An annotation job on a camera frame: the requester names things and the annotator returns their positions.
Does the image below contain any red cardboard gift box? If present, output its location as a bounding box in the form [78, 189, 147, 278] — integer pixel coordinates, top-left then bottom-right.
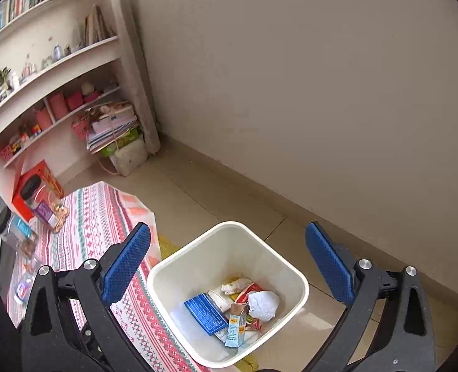
[11, 160, 64, 222]

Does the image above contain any clear jar with blue label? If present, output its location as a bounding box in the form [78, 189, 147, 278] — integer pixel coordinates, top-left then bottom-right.
[0, 206, 38, 259]

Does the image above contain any red snack wrapper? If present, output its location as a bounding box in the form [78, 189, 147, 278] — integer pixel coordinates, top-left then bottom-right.
[231, 282, 262, 304]

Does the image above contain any stack of papers and folders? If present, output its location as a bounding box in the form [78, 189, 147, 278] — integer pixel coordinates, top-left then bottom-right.
[85, 101, 142, 157]

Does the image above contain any white sack on floor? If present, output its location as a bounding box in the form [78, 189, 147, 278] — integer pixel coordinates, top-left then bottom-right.
[110, 139, 148, 176]

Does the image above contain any white plastic trash bin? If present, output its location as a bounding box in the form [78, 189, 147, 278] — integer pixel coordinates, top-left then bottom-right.
[147, 222, 310, 371]

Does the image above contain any white bookshelf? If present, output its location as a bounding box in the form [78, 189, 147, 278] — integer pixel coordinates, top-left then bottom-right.
[0, 0, 161, 205]

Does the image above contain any blue snack packet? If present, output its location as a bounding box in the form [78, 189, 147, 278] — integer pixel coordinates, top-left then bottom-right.
[184, 293, 228, 336]

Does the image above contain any pink plastic basket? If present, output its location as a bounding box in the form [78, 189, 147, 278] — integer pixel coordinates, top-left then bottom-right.
[71, 117, 90, 140]

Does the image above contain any light blue drink carton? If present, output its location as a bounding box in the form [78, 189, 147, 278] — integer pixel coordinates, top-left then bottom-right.
[225, 302, 248, 348]

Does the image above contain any nut jar with purple label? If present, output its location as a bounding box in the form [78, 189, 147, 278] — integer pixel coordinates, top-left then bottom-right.
[20, 174, 69, 233]

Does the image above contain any patterned red green tablecloth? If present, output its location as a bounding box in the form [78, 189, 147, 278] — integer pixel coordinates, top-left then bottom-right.
[20, 182, 200, 371]

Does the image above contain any white tissue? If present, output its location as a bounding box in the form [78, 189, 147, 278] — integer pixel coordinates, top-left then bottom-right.
[248, 291, 280, 322]

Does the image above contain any clear plastic water bottle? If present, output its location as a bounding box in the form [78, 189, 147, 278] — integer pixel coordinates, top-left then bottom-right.
[13, 257, 42, 305]

